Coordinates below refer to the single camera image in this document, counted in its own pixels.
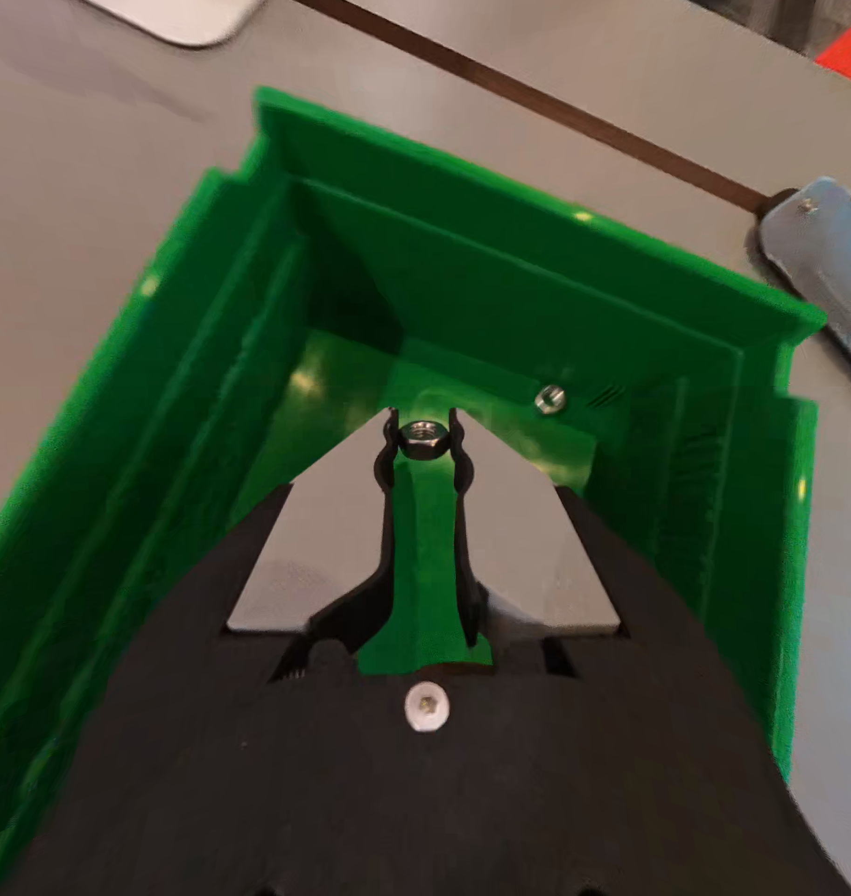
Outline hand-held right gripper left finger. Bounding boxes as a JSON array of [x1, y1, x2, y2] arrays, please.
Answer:
[[225, 408, 400, 655]]

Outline dark table cable hatch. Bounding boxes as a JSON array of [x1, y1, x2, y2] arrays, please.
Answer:
[[756, 175, 851, 384]]

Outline medium steel nut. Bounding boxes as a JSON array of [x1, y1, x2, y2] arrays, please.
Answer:
[[396, 418, 446, 463]]

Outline green plastic bin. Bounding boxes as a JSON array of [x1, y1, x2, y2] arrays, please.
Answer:
[[0, 85, 830, 896]]

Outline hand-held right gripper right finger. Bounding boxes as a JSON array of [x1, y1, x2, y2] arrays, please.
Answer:
[[448, 408, 622, 648]]

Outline white stand base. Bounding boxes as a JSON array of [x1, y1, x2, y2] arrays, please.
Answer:
[[81, 0, 270, 50]]

